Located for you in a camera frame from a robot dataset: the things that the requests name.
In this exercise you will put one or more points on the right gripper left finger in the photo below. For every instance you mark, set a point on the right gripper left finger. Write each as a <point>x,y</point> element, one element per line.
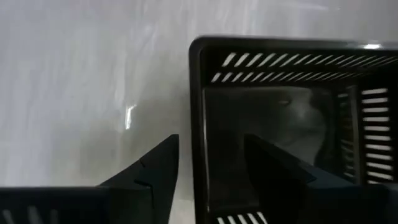
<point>161,174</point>

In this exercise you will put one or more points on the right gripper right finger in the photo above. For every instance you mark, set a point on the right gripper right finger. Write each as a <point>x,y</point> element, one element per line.
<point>273,186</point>

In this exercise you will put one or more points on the black slotted plastic basket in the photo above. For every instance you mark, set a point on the black slotted plastic basket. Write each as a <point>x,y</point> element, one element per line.
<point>196,124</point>

